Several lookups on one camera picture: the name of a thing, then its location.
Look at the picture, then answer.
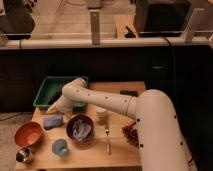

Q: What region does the grey metal post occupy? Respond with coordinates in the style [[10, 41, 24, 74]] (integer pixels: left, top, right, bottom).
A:
[[90, 10, 100, 45]]

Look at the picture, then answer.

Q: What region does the black monitor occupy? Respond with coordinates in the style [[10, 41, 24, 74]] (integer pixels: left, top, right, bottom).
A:
[[134, 0, 191, 32]]

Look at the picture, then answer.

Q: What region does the orange carrot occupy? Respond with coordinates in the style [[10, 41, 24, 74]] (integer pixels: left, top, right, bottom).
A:
[[127, 121, 136, 127]]

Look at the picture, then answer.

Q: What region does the black office chair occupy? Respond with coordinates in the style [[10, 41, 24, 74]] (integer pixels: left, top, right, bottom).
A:
[[0, 0, 35, 40]]

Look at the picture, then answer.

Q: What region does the bunch of dark grapes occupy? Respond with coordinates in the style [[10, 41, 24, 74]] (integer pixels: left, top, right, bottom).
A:
[[122, 126, 139, 146]]

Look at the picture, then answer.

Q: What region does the blue cup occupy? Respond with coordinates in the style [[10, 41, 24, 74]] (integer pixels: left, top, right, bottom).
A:
[[52, 139, 68, 156]]

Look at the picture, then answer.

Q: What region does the blue sponge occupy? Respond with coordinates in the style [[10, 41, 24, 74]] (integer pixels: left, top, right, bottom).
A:
[[43, 115, 63, 130]]

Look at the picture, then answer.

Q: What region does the green plastic tray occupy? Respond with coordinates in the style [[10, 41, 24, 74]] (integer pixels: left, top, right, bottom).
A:
[[32, 76, 90, 111]]

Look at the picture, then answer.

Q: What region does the grey slanted post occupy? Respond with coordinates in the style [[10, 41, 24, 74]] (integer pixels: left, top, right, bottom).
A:
[[181, 8, 205, 43]]

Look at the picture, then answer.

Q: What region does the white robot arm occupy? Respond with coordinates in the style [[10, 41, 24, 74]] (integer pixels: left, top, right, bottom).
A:
[[47, 78, 198, 171]]

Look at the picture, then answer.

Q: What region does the crumpled white paper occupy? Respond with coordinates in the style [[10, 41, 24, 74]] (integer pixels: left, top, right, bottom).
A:
[[72, 120, 92, 141]]

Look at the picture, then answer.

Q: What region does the black rectangular block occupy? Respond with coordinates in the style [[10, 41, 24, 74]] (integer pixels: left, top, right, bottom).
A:
[[120, 90, 138, 97]]

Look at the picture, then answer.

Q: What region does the silver fork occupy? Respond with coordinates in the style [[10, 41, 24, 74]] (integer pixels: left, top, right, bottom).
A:
[[105, 122, 111, 155]]

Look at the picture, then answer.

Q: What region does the orange bowl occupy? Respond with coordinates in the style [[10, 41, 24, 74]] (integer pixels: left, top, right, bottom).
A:
[[15, 122, 44, 147]]

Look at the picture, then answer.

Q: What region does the small metal cup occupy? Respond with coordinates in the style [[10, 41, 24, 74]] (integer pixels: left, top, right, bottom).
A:
[[16, 147, 33, 163]]

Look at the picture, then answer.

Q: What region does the white cup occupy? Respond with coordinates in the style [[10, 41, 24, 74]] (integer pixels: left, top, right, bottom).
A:
[[96, 107, 108, 118]]

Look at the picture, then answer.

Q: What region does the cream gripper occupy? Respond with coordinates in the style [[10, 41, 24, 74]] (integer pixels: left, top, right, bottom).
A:
[[46, 100, 66, 114]]

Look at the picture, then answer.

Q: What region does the dark purple bowl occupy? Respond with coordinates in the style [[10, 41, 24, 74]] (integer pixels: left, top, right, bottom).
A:
[[66, 115, 94, 142]]

